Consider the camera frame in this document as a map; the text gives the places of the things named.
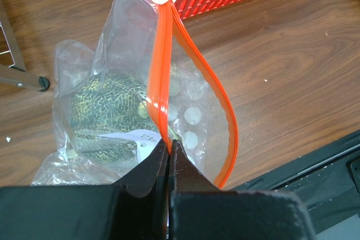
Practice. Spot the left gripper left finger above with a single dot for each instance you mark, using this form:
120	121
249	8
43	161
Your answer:
134	207

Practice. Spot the clear orange zip top bag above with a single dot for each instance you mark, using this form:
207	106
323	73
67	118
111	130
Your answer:
140	38

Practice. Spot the green toy melon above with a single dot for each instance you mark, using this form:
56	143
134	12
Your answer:
109	103

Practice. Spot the clear bag with white dots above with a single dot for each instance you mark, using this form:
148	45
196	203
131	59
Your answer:
193	112

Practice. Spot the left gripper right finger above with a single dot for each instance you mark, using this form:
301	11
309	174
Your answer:
200	210

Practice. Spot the metal dish rack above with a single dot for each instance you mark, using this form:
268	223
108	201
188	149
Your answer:
16	74

